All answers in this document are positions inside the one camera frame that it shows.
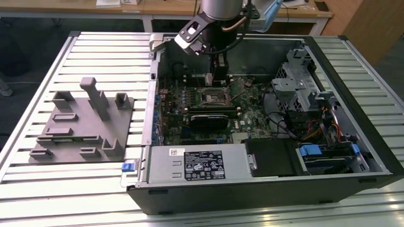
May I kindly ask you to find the grey power supply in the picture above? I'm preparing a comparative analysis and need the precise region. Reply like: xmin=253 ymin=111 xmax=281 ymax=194
xmin=142 ymin=143 xmax=253 ymax=184

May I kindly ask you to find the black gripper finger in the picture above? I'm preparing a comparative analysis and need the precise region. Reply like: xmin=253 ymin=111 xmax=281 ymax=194
xmin=210 ymin=53 xmax=229 ymax=86

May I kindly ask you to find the grey plastic bracket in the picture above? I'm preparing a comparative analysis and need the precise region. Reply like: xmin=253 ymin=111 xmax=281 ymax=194
xmin=309 ymin=91 xmax=341 ymax=112

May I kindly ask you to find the CPU socket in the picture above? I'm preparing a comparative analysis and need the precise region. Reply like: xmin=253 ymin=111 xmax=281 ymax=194
xmin=200 ymin=87 xmax=232 ymax=106

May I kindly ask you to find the black RAM stick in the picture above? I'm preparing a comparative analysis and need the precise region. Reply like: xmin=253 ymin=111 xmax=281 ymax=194
xmin=186 ymin=105 xmax=237 ymax=111

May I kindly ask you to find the blue case release latch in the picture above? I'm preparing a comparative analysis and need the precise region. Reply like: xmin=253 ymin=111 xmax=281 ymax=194
xmin=120 ymin=160 xmax=136 ymax=173

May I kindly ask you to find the black expansion slot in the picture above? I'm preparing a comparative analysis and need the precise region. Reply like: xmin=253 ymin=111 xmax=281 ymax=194
xmin=181 ymin=139 xmax=234 ymax=145

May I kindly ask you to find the wooden desk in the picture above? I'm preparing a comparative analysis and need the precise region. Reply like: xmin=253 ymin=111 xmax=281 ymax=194
xmin=0 ymin=0 xmax=334 ymax=33

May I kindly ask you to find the black PC case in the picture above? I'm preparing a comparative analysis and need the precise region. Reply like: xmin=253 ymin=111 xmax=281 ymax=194
xmin=125 ymin=32 xmax=404 ymax=216

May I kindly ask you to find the grey case handle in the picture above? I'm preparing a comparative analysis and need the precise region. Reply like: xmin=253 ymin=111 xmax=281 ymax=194
xmin=148 ymin=33 xmax=166 ymax=52

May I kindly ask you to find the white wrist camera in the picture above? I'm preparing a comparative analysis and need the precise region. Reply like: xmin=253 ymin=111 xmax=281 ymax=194
xmin=174 ymin=20 xmax=209 ymax=57

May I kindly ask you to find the wooden cabinet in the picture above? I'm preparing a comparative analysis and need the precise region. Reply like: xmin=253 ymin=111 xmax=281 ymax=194
xmin=322 ymin=0 xmax=404 ymax=66

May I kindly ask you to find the grey parts rack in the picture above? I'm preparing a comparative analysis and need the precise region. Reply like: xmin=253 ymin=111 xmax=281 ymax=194
xmin=26 ymin=77 xmax=137 ymax=164

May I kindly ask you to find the black plastic shroud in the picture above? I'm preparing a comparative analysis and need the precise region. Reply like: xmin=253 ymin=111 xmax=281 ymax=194
xmin=244 ymin=139 xmax=305 ymax=178

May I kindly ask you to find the grey chair foot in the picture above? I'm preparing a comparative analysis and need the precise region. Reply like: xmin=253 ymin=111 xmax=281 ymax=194
xmin=0 ymin=78 xmax=13 ymax=97

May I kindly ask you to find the black graphics card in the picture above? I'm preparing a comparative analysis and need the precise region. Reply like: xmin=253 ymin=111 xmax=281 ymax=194
xmin=188 ymin=114 xmax=229 ymax=130

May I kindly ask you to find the silver chipset heatsink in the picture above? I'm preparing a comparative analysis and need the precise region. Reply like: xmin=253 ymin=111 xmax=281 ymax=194
xmin=230 ymin=132 xmax=252 ymax=144

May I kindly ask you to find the green motherboard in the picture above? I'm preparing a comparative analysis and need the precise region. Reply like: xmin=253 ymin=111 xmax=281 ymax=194
xmin=154 ymin=76 xmax=276 ymax=146

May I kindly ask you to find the silver metal drive cage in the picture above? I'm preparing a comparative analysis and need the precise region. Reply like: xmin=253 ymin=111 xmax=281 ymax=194
xmin=270 ymin=48 xmax=318 ymax=113

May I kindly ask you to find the coloured power wire bundle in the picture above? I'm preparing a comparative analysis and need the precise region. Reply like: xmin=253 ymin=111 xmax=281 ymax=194
xmin=301 ymin=118 xmax=344 ymax=144

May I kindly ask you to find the blue disk carrier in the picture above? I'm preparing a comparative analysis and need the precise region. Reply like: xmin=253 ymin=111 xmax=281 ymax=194
xmin=297 ymin=144 xmax=354 ymax=166

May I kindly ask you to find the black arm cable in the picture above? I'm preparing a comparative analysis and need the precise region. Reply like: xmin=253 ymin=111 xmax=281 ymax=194
xmin=206 ymin=14 xmax=249 ymax=57

